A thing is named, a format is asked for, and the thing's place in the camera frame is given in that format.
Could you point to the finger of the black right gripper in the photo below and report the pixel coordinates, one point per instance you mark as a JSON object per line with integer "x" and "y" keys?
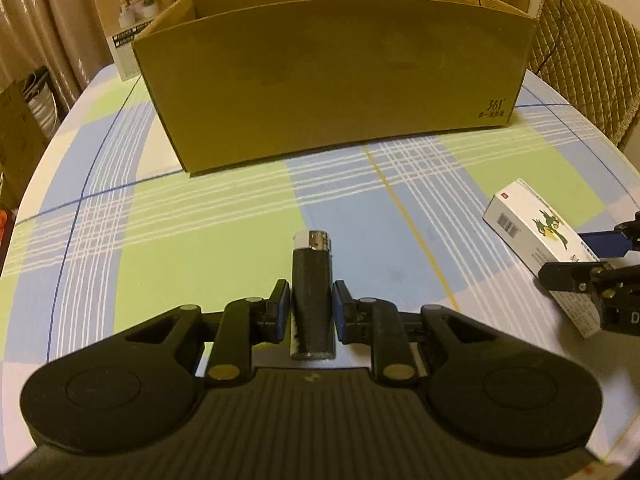
{"x": 571, "y": 276}
{"x": 610, "y": 244}

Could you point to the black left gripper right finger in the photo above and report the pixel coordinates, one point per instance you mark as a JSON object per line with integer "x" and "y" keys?
{"x": 351, "y": 319}

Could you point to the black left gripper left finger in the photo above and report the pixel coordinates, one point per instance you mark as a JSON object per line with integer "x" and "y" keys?
{"x": 273, "y": 315}

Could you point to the black lighter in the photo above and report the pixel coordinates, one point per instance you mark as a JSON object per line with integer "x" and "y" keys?
{"x": 312, "y": 331}

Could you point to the white long medicine box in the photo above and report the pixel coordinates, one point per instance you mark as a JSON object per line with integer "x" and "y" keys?
{"x": 535, "y": 232}

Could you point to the checked bed sheet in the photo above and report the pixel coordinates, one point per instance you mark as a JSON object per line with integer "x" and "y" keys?
{"x": 111, "y": 231}

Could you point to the quilted brown chair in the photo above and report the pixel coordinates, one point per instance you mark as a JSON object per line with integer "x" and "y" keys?
{"x": 589, "y": 53}

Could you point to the large brown cardboard box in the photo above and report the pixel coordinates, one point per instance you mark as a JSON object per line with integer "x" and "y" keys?
{"x": 235, "y": 81}

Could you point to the brown paper bag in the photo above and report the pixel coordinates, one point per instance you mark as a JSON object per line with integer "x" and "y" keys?
{"x": 29, "y": 117}

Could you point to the small white product box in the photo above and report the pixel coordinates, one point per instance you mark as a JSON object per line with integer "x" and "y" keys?
{"x": 122, "y": 21}

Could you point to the beige curtain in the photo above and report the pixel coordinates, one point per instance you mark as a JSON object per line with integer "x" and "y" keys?
{"x": 63, "y": 35}

